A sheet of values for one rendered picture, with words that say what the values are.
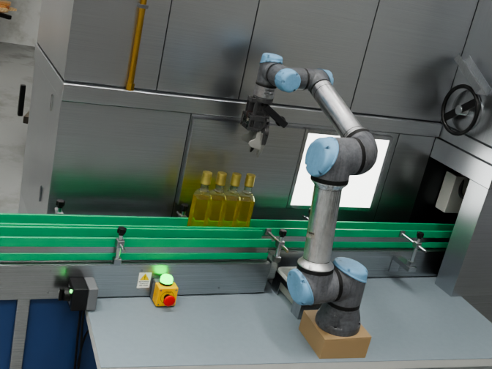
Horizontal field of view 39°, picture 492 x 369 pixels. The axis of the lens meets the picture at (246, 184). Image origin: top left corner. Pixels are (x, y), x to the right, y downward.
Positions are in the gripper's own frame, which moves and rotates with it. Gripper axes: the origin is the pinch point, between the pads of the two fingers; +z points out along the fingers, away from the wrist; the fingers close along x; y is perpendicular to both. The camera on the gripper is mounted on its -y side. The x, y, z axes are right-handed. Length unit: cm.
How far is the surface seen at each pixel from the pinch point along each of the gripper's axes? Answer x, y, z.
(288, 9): -15, -8, -50
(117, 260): 17, 50, 36
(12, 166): -302, 41, 126
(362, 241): 3, -56, 34
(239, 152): -11.9, 0.4, 4.9
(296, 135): -12.1, -22.1, -3.6
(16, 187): -260, 43, 126
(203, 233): 6.6, 17.0, 30.4
